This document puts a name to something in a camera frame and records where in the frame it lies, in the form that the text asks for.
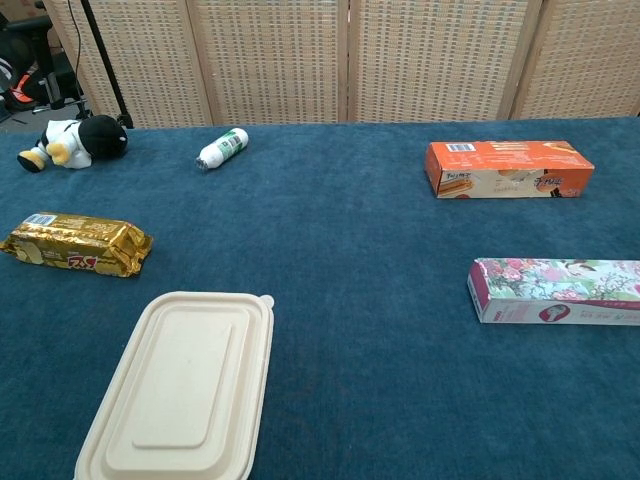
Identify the beige lidded food container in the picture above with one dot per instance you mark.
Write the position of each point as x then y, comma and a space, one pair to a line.
185, 390

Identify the orange cardboard box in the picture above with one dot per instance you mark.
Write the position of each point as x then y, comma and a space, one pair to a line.
500, 165

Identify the black tripod stand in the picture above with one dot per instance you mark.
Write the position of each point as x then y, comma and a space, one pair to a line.
102, 55

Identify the white bottle with green label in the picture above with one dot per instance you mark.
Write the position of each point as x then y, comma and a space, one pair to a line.
222, 147

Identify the gold foil biscuit packet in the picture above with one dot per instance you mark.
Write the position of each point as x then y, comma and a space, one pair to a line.
75, 245

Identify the blue carpet table mat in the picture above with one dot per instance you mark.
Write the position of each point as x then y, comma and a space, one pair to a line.
350, 300

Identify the floral print box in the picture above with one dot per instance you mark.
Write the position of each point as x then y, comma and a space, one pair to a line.
550, 285

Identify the woven wooden folding screen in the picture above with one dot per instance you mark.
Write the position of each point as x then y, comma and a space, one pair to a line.
275, 60

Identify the black office chair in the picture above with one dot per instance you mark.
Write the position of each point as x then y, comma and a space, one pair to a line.
45, 50

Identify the black and white plush toy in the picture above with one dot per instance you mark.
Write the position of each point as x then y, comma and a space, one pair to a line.
100, 137

